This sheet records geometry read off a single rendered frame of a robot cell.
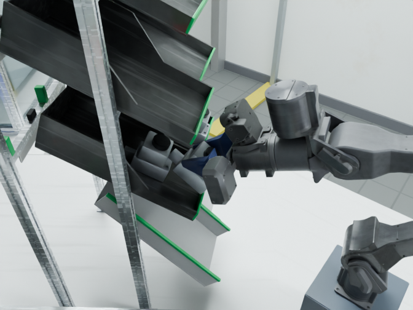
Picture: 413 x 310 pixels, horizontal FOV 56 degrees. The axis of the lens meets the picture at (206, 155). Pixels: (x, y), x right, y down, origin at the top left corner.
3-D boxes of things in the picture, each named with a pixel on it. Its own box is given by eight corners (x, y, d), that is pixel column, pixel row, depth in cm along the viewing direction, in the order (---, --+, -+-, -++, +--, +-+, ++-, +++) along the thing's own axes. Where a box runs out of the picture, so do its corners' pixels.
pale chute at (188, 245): (216, 235, 87) (230, 229, 85) (204, 287, 77) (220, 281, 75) (120, 157, 77) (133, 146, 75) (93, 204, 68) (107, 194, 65)
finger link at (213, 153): (226, 177, 61) (216, 145, 58) (218, 191, 58) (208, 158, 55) (187, 178, 64) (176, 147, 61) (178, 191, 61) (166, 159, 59)
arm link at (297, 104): (365, 144, 55) (357, 68, 49) (359, 181, 50) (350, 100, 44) (287, 146, 61) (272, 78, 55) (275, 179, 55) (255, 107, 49)
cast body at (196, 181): (209, 179, 69) (233, 159, 64) (200, 195, 65) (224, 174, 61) (173, 149, 68) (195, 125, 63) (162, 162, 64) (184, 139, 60)
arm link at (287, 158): (334, 164, 59) (326, 112, 54) (329, 189, 55) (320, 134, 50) (288, 165, 62) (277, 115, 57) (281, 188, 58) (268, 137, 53)
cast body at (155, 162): (169, 165, 70) (182, 139, 65) (163, 182, 67) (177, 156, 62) (125, 146, 69) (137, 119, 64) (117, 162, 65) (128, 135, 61)
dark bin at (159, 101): (208, 98, 64) (228, 63, 59) (190, 147, 54) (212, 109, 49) (49, 16, 60) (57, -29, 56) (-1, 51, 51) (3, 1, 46)
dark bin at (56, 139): (208, 170, 74) (225, 144, 70) (192, 221, 64) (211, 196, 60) (72, 103, 71) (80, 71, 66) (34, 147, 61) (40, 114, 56)
